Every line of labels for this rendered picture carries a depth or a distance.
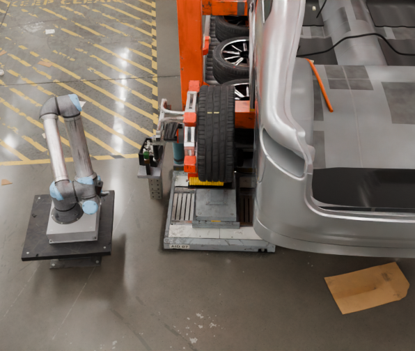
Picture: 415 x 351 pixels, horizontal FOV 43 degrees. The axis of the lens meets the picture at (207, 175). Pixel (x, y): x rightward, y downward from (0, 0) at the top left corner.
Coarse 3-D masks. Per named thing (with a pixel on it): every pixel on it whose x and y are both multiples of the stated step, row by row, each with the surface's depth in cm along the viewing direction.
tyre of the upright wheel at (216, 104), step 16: (208, 96) 336; (224, 96) 336; (208, 112) 330; (224, 112) 329; (208, 128) 328; (224, 128) 328; (208, 144) 329; (224, 144) 329; (208, 160) 334; (224, 160) 334; (208, 176) 346; (224, 176) 347
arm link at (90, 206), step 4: (96, 196) 317; (84, 200) 314; (88, 200) 313; (92, 200) 314; (96, 200) 317; (84, 204) 313; (88, 204) 313; (92, 204) 313; (96, 204) 314; (84, 208) 314; (88, 208) 314; (92, 208) 314; (96, 208) 314; (88, 212) 315; (92, 212) 315
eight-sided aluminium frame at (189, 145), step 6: (192, 96) 349; (192, 102) 372; (186, 108) 337; (192, 108) 337; (186, 132) 334; (192, 132) 334; (186, 138) 334; (192, 138) 334; (186, 144) 334; (192, 144) 334; (186, 150) 337; (192, 150) 337
